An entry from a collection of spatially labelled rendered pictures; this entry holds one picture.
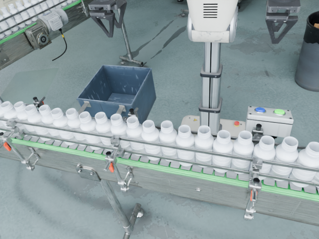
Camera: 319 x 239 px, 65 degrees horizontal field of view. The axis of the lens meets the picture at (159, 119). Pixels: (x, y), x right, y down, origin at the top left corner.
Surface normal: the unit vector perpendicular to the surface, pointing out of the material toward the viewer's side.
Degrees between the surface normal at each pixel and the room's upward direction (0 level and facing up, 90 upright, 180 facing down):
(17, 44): 90
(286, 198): 90
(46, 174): 0
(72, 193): 0
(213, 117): 90
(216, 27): 90
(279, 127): 70
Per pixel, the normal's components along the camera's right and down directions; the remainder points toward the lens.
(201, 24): -0.29, 0.70
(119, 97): -0.12, -0.70
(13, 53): 0.81, 0.33
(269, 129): -0.31, 0.43
